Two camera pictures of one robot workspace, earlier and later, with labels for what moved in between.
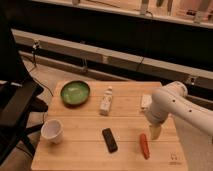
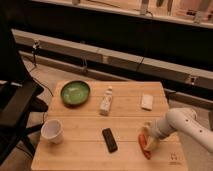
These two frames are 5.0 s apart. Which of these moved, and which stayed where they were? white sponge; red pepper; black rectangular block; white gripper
Moved: white gripper
Stayed: black rectangular block; white sponge; red pepper
